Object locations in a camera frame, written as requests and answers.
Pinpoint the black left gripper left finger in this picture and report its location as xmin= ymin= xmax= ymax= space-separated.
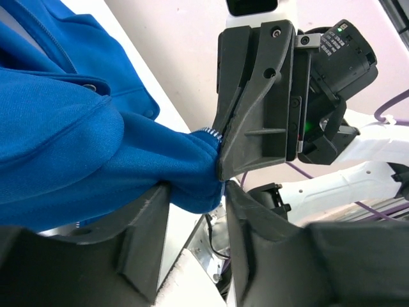
xmin=1 ymin=184 xmax=170 ymax=306

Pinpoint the blue zip-up jacket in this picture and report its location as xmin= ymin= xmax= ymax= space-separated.
xmin=1 ymin=1 xmax=224 ymax=232

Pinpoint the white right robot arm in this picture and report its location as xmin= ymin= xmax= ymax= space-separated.
xmin=213 ymin=20 xmax=408 ymax=223

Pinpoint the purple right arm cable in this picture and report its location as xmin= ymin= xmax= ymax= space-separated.
xmin=239 ymin=89 xmax=409 ymax=224

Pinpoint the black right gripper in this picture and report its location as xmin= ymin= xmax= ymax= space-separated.
xmin=213 ymin=19 xmax=378 ymax=178

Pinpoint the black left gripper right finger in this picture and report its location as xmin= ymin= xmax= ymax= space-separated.
xmin=226 ymin=182 xmax=408 ymax=306

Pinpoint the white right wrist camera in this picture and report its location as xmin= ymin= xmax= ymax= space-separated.
xmin=226 ymin=0 xmax=298 ymax=29

